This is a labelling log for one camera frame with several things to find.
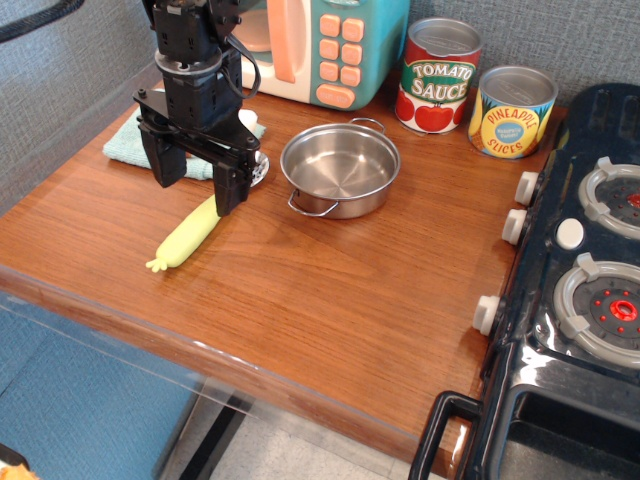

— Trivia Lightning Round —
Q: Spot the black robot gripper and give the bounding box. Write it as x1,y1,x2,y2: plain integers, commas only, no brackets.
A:
134,63,260,217

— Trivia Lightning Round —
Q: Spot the brown white plush mushroom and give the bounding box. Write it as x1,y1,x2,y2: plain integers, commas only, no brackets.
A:
238,109,258,133

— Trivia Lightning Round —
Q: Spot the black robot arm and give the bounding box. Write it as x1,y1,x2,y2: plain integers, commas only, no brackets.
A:
134,1,261,217

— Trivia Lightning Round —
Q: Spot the light teal folded cloth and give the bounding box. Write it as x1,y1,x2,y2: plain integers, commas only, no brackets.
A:
103,107,266,181

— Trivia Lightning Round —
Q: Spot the teal toy microwave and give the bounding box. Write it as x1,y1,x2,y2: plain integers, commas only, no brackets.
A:
233,0,410,111

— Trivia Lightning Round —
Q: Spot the tomato sauce can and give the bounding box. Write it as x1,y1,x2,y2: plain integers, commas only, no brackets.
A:
395,17,483,134

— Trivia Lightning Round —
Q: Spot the pineapple slices can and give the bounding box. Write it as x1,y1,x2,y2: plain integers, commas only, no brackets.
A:
468,65,558,159

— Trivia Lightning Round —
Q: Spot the orange object at corner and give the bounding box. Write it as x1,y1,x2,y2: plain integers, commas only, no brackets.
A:
0,444,39,480

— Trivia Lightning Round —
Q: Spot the black toy stove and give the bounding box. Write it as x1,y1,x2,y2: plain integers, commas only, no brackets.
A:
410,83,639,479

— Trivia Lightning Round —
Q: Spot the spoon with yellow-green handle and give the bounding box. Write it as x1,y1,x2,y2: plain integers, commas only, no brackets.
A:
145,195,221,273

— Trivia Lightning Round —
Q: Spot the silver pot with handles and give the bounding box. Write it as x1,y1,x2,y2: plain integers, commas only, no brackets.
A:
280,118,401,220

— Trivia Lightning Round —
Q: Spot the black cable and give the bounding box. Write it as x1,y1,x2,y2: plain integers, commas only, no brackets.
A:
0,0,86,44

